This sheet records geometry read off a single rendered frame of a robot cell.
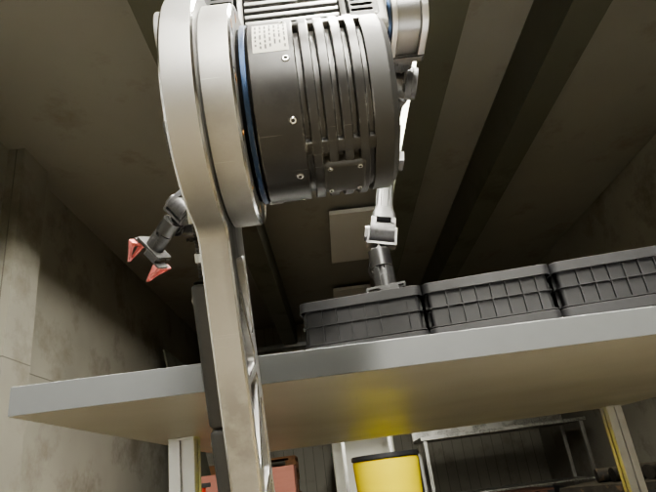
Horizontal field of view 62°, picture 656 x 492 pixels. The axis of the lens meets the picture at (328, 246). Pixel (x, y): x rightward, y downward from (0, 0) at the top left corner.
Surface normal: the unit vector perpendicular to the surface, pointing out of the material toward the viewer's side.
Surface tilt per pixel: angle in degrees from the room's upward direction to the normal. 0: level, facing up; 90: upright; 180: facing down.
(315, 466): 90
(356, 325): 90
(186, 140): 132
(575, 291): 90
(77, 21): 180
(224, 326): 115
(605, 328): 90
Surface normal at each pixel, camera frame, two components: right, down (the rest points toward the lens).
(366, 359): -0.03, -0.39
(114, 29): 0.12, 0.91
